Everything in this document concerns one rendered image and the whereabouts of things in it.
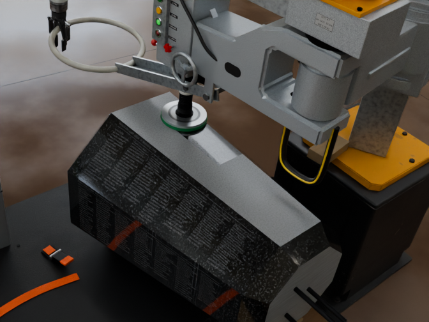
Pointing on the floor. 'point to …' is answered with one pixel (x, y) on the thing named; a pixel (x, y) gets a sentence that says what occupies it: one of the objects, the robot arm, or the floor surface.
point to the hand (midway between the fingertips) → (59, 43)
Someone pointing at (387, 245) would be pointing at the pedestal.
